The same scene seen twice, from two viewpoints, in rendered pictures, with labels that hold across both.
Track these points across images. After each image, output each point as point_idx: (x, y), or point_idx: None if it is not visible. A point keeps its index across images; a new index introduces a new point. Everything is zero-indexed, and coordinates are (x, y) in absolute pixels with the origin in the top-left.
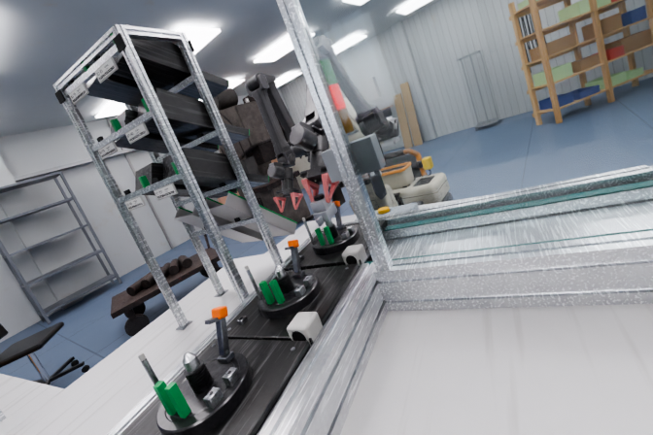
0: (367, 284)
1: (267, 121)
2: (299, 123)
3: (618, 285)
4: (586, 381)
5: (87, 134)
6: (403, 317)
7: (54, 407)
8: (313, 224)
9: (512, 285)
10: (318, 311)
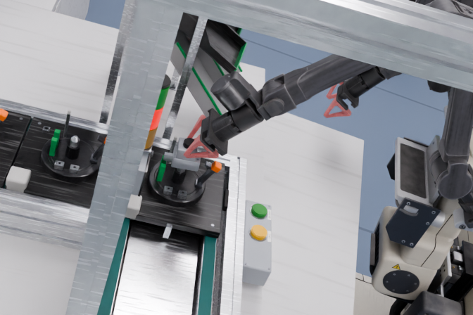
0: (75, 221)
1: None
2: (231, 79)
3: None
4: None
5: None
6: (72, 264)
7: (30, 18)
8: (345, 151)
9: None
10: (39, 185)
